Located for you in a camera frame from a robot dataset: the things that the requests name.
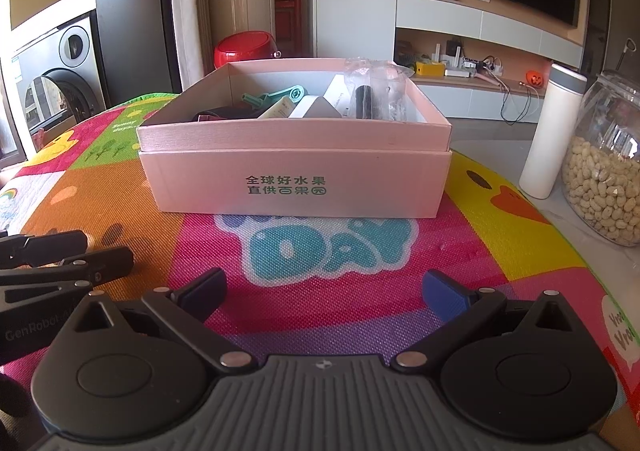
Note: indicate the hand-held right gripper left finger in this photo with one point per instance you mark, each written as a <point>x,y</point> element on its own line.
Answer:
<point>207,292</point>

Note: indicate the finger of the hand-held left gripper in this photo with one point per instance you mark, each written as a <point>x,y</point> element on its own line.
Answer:
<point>100,263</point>
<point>50,246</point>

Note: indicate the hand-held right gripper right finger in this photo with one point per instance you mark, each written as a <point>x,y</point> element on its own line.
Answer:
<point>442,292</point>

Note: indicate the pink cardboard box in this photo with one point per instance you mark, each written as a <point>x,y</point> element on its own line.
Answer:
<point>295,171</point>

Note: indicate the teal plastic tool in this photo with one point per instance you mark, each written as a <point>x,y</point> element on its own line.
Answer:
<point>272,98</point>

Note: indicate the black item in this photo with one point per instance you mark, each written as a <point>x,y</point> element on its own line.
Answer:
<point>370,96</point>

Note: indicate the small white box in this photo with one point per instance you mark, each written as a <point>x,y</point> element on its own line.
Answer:
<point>317,107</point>

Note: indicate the white carton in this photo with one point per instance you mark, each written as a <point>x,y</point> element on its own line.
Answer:
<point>340,91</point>

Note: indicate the colourful printed mat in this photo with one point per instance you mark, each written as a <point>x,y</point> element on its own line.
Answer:
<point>500,241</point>

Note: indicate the silver washing machine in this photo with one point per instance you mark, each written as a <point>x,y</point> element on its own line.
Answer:
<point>55,81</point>

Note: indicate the white thermos bottle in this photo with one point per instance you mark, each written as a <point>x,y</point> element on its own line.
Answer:
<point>550,131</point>

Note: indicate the cream tube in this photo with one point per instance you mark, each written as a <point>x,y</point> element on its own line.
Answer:
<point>279,109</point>

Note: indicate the glass jar of peanuts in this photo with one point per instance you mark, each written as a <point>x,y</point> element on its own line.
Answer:
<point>605,171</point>

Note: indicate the yellow box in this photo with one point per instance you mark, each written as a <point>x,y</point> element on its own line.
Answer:
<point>430,69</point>

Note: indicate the orange pumpkin toy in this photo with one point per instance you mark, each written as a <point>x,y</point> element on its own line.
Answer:
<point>533,78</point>

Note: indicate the black tall cabinet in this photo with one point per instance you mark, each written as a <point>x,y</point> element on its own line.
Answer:
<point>135,16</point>

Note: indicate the red glossy round bin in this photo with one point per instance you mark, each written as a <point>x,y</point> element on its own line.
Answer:
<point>245,48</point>

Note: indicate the white television cabinet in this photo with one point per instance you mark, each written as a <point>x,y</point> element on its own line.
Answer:
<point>350,6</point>

